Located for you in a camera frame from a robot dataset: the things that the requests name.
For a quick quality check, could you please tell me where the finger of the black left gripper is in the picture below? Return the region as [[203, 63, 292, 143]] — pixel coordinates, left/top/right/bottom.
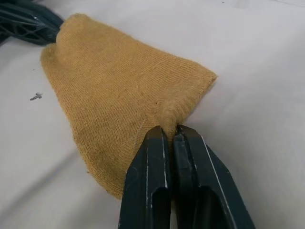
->
[[0, 11, 59, 46], [0, 1, 65, 31]]

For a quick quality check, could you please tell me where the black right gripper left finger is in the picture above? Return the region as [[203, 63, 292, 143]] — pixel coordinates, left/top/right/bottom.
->
[[117, 125, 173, 229]]

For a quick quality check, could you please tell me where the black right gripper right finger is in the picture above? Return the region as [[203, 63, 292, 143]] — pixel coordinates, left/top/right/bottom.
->
[[172, 124, 242, 229]]

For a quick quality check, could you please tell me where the mustard yellow knitted sock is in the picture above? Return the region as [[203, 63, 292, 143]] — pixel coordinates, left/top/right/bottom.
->
[[40, 13, 218, 201]]

